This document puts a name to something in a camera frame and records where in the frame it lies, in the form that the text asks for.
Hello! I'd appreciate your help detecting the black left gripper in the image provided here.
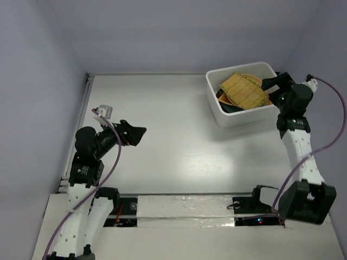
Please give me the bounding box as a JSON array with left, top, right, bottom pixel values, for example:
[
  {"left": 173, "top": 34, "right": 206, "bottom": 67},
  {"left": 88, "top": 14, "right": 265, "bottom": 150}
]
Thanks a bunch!
[{"left": 94, "top": 118, "right": 146, "bottom": 158}]

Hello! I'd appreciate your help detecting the yellow green bamboo-pattern plate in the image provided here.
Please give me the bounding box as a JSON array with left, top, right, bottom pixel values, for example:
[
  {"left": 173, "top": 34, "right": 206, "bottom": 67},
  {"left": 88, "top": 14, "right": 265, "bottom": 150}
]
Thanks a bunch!
[{"left": 220, "top": 73, "right": 271, "bottom": 110}]

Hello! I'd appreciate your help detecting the orange leaf-shaped plate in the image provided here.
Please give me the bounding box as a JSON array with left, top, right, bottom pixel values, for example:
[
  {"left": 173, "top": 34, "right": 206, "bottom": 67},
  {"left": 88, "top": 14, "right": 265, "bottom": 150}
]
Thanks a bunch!
[{"left": 216, "top": 89, "right": 237, "bottom": 107}]

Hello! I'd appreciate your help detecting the yellow round plate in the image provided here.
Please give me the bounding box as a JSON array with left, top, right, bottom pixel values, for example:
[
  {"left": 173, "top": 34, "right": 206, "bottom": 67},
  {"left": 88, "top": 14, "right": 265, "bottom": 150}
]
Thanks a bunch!
[{"left": 242, "top": 74, "right": 262, "bottom": 86}]

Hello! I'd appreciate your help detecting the dark blue leaf dish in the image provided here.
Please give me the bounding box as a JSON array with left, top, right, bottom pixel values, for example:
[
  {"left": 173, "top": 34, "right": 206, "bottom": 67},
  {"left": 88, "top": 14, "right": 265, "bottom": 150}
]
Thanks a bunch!
[{"left": 220, "top": 102, "right": 243, "bottom": 114}]

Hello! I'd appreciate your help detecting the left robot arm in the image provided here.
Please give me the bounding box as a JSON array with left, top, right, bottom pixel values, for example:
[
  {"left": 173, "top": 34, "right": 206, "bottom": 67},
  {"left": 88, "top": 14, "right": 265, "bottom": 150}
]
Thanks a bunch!
[{"left": 42, "top": 120, "right": 146, "bottom": 259}]

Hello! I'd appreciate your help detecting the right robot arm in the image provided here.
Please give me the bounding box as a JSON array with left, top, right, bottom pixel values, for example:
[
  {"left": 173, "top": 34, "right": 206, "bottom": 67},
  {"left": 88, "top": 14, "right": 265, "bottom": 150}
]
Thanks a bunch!
[{"left": 261, "top": 73, "right": 337, "bottom": 225}]

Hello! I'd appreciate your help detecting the white plastic bin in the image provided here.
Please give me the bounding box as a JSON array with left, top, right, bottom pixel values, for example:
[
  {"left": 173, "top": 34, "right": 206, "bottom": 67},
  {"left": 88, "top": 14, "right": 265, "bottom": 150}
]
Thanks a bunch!
[{"left": 205, "top": 62, "right": 278, "bottom": 127}]

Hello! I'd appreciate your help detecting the white front panel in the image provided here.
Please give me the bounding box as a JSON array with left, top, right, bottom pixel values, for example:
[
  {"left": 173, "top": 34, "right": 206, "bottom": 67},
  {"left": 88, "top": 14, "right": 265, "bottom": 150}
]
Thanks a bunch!
[{"left": 33, "top": 193, "right": 343, "bottom": 259}]

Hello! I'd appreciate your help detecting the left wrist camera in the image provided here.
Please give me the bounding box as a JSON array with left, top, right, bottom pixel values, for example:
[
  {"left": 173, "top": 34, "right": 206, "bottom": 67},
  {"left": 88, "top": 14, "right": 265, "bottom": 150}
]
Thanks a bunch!
[{"left": 93, "top": 105, "right": 113, "bottom": 125}]

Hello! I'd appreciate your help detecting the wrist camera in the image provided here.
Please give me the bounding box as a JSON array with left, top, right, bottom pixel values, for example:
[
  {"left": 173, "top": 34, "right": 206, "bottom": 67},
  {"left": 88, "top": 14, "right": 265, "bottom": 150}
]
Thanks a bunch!
[
  {"left": 93, "top": 105, "right": 113, "bottom": 125},
  {"left": 303, "top": 74, "right": 318, "bottom": 94}
]

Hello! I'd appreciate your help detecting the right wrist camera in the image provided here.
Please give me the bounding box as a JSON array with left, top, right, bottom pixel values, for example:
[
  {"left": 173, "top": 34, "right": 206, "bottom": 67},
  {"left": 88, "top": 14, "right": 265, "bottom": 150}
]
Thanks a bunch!
[{"left": 303, "top": 74, "right": 318, "bottom": 94}]

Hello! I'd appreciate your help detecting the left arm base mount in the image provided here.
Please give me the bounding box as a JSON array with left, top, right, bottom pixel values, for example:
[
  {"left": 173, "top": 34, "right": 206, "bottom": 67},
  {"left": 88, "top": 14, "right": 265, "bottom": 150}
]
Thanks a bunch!
[{"left": 104, "top": 197, "right": 138, "bottom": 228}]

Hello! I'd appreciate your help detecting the aluminium side rail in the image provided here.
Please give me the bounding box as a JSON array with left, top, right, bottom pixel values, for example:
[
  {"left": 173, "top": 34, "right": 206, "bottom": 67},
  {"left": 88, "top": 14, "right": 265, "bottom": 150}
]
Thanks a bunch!
[{"left": 56, "top": 73, "right": 94, "bottom": 194}]

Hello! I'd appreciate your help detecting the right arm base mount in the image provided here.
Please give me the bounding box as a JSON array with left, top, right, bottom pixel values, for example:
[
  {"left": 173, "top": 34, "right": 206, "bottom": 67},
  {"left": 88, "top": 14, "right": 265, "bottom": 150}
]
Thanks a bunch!
[{"left": 227, "top": 185, "right": 284, "bottom": 226}]

